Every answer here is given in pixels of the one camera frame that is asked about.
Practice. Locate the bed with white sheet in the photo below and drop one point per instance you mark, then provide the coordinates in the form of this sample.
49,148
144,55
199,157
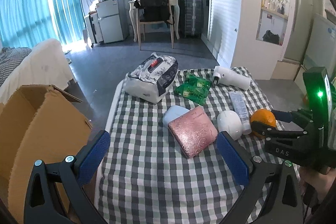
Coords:
45,65

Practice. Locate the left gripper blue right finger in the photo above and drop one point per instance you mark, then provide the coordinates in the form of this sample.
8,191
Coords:
236,157

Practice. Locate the cardboard box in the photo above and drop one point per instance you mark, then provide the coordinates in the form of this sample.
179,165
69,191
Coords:
37,122

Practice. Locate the right human hand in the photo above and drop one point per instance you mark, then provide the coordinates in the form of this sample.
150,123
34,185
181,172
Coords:
324,184

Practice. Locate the green snack bag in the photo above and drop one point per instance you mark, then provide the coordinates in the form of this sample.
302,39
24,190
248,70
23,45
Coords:
194,88

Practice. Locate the tissue pack white navy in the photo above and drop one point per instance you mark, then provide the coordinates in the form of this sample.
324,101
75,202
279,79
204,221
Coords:
153,78

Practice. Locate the light blue soap case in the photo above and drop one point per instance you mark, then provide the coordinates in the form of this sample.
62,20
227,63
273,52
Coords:
173,113

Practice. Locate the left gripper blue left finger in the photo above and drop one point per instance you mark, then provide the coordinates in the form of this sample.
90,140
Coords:
89,157

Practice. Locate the blue curtain left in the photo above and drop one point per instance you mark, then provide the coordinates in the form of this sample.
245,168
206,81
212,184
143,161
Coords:
25,23

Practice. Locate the white cream tube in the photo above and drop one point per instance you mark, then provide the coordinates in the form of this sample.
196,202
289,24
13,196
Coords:
241,110

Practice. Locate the grey suitcase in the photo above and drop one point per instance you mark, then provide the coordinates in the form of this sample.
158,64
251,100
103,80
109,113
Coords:
191,17

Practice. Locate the wooden chair black backpack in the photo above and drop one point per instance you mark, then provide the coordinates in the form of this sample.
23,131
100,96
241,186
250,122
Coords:
153,12

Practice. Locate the white round gadget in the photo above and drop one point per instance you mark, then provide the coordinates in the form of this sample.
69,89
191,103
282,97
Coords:
230,122

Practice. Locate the checkered tablecloth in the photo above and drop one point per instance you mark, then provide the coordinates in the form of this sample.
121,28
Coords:
146,178

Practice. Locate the striped grey pillow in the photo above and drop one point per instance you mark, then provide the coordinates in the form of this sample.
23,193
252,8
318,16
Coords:
10,59

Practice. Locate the white thermos bottle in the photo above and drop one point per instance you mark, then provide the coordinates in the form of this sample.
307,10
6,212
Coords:
225,76

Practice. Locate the orange fruit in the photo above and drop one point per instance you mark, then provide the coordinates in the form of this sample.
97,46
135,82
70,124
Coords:
264,116

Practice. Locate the small white fridge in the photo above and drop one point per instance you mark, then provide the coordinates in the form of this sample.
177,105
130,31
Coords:
113,20

